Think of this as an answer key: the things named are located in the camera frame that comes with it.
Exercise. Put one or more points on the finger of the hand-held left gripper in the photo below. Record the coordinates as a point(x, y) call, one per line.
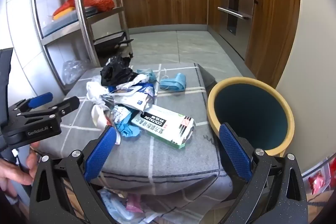
point(39, 100)
point(68, 104)

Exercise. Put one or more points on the pile of plastic wrappers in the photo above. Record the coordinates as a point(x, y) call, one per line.
point(126, 205)

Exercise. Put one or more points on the folded blue face mask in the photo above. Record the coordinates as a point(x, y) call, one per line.
point(176, 82)

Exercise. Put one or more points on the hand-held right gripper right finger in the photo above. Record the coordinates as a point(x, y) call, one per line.
point(235, 150)

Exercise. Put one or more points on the person's left hand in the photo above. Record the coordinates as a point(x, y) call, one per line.
point(15, 174)

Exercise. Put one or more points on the red packaging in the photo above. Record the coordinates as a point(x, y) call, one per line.
point(319, 180)

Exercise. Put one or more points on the black plastic bag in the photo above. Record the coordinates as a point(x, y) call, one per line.
point(115, 73)

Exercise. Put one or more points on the white medicine box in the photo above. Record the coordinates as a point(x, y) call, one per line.
point(168, 124)

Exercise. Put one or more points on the clear plastic bag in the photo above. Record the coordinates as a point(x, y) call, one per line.
point(74, 70)

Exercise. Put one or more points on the black grill pan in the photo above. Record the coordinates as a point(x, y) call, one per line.
point(111, 41)

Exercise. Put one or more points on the wooden kitchen cabinets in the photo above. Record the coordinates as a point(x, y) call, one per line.
point(168, 1)

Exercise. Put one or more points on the crumpled white plastic bag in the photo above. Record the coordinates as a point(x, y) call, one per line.
point(97, 92)

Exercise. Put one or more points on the stainless steel oven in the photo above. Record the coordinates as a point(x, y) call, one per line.
point(236, 11)

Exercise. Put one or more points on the yellow rimmed teal bin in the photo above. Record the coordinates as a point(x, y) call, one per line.
point(252, 113)

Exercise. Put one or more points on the white blue printed packet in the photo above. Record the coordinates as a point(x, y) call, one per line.
point(131, 96)

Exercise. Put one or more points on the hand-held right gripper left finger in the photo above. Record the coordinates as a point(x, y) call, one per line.
point(101, 153)

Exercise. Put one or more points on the stainless steel shelf rack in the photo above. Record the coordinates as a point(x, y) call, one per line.
point(84, 3)

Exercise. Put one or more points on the grey plaid cushion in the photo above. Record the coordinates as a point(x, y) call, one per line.
point(162, 158)

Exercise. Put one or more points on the red plastic bag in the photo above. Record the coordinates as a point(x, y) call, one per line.
point(97, 2)

